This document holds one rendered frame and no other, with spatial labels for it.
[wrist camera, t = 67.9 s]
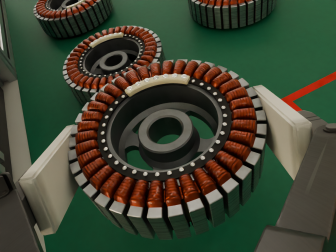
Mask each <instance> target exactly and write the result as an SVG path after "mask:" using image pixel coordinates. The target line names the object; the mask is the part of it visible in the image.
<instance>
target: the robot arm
mask: <svg viewBox="0 0 336 252"><path fill-rule="evenodd" d="M253 89H254V90H255V91H256V93H257V98H259V99H260V101H261V104H262V110H264V111H265V114H266V124H267V133H266V144H267V145H268V146H269V148H270V149H271V151H272V152H273V153H274V155H275V156H276V157H277V159H278V160H279V161H280V163H281V164H282V165H283V167H284V168H285V169H286V171H287V172H288V173H289V175H290V176H291V177H292V179H293V180H294V181H293V184H292V186H291V189H290V191H289V193H288V196H287V198H286V201H285V203H284V205H283V208H282V210H281V213H280V215H279V217H278V220H277V222H276V225H275V226H273V225H267V226H266V227H265V228H264V230H263V232H262V234H261V236H260V239H259V241H258V243H257V245H256V247H255V250H254V252H336V123H327V122H326V121H324V120H323V119H321V118H320V117H318V116H317V115H315V114H314V113H313V112H310V111H306V110H301V111H295V110H294V109H293V108H291V107H290V106H289V105H288V104H286V103H285V102H284V101H282V100H281V99H280V98H278V97H277V96H276V95H275V94H273V93H272V92H271V91H269V90H268V89H267V88H265V87H264V86H263V85H257V86H253ZM73 125H74V124H73ZM73 125H68V126H66V127H65V128H64V130H63V131H62V132H61V133H60V134H59V135H58V136H57V138H56V139H55V140H54V141H53V142H52V143H51V144H50V145H49V147H48V148H47V149H46V150H45V151H44V152H43V153H42V155H41V156H40V157H39V158H38V159H37V160H36V161H35V162H34V164H33V165H32V166H31V167H30V168H29V169H28V170H27V171H25V173H24V174H23V175H22V176H21V177H20V178H19V179H18V181H17V182H16V183H14V181H13V179H12V177H11V175H10V173H9V172H1V173H0V252H44V251H43V248H42V246H41V243H40V240H39V238H38V235H37V233H36V231H35V228H34V226H35V224H37V226H38V228H39V230H40V233H41V234H42V235H50V234H55V233H56V231H57V230H58V228H59V226H60V224H61V222H62V220H63V218H64V216H65V214H66V211H67V209H68V207H69V205H70V203H71V201H72V199H73V197H74V195H75V193H76V191H77V189H78V187H79V185H78V183H77V182H76V180H75V176H74V175H73V174H72V171H71V168H70V164H71V163H70V162H69V158H68V151H71V150H70V148H69V141H70V138H72V136H71V130H72V127H73Z"/></svg>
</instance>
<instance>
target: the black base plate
mask: <svg viewBox="0 0 336 252"><path fill-rule="evenodd" d="M0 151H1V152H2V153H3V154H4V162H2V163H0V164H1V165H3V166H4V167H5V172H8V173H10V175H11V177H12V180H13V174H12V164H11V155H10V146H9V136H8V127H7V118H6V108H5V99H4V91H3V89H2V88H1V87H0Z"/></svg>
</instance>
